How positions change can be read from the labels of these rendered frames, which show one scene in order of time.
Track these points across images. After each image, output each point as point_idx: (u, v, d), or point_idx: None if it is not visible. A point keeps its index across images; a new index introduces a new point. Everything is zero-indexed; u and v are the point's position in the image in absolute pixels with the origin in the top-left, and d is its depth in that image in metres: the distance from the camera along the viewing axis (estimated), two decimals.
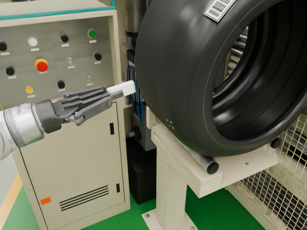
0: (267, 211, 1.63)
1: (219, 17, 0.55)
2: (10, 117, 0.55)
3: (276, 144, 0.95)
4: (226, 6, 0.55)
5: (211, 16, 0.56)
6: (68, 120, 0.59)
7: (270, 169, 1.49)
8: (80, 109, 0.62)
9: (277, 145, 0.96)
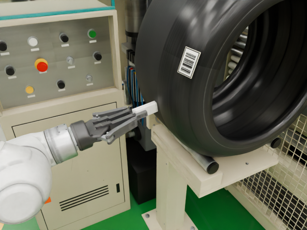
0: (267, 211, 1.63)
1: (191, 74, 0.59)
2: (50, 138, 0.62)
3: (276, 144, 0.95)
4: (194, 62, 0.58)
5: (184, 73, 0.60)
6: (100, 139, 0.66)
7: (270, 169, 1.49)
8: (109, 129, 0.69)
9: (277, 145, 0.96)
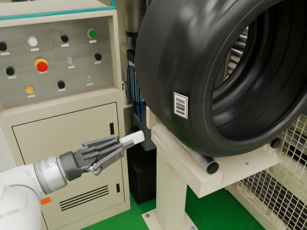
0: (267, 211, 1.63)
1: (185, 115, 0.64)
2: (39, 171, 0.65)
3: (277, 144, 0.95)
4: (185, 106, 0.63)
5: (180, 114, 0.65)
6: (88, 170, 0.70)
7: (270, 169, 1.49)
8: (97, 159, 0.72)
9: (279, 142, 0.95)
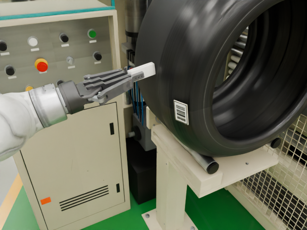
0: (267, 211, 1.63)
1: (186, 121, 0.65)
2: (35, 97, 0.56)
3: (276, 144, 0.95)
4: (185, 112, 0.64)
5: (181, 121, 0.66)
6: (92, 100, 0.60)
7: (270, 169, 1.49)
8: (102, 90, 0.62)
9: (277, 145, 0.96)
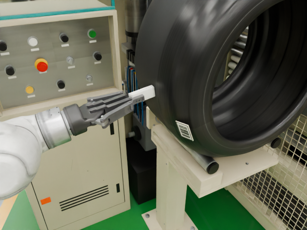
0: (267, 211, 1.63)
1: (191, 138, 0.69)
2: (42, 121, 0.59)
3: (277, 143, 0.95)
4: (188, 131, 0.68)
5: (187, 138, 0.71)
6: (94, 123, 0.63)
7: (270, 169, 1.49)
8: (104, 113, 0.66)
9: (275, 143, 0.94)
